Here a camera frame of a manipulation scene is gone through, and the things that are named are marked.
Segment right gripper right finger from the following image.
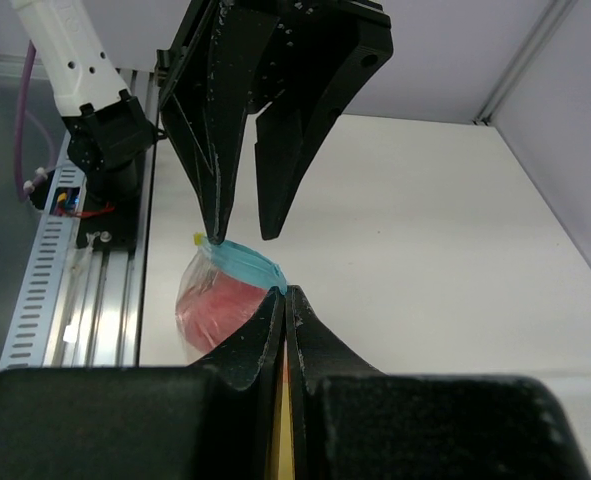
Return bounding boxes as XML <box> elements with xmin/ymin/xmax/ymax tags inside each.
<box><xmin>285</xmin><ymin>285</ymin><xmax>383</xmax><ymax>395</ymax></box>

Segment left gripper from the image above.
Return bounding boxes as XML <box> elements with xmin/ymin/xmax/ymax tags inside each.
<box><xmin>156</xmin><ymin>1</ymin><xmax>393</xmax><ymax>244</ymax></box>

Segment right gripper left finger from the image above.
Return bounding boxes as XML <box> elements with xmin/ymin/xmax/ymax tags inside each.
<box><xmin>189</xmin><ymin>289</ymin><xmax>285</xmax><ymax>390</ymax></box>

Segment red fake apple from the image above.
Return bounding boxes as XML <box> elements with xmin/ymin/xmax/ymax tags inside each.
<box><xmin>175</xmin><ymin>274</ymin><xmax>267</xmax><ymax>353</ymax></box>

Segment clear zip top bag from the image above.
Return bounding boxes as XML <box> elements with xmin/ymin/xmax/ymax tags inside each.
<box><xmin>175</xmin><ymin>233</ymin><xmax>287</xmax><ymax>355</ymax></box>

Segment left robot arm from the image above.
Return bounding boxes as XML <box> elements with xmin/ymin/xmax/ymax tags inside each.
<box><xmin>13</xmin><ymin>1</ymin><xmax>394</xmax><ymax>244</ymax></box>

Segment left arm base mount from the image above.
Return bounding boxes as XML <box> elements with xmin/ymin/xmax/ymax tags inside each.
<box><xmin>75</xmin><ymin>158</ymin><xmax>143</xmax><ymax>252</ymax></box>

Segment aluminium mounting rail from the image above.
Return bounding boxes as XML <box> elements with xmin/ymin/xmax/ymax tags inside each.
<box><xmin>42</xmin><ymin>69</ymin><xmax>156</xmax><ymax>369</ymax></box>

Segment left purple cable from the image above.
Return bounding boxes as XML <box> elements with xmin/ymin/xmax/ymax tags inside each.
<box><xmin>13</xmin><ymin>42</ymin><xmax>59</xmax><ymax>204</ymax></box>

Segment slotted cable duct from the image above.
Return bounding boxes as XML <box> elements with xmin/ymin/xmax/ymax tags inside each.
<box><xmin>0</xmin><ymin>135</ymin><xmax>84</xmax><ymax>371</ymax></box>

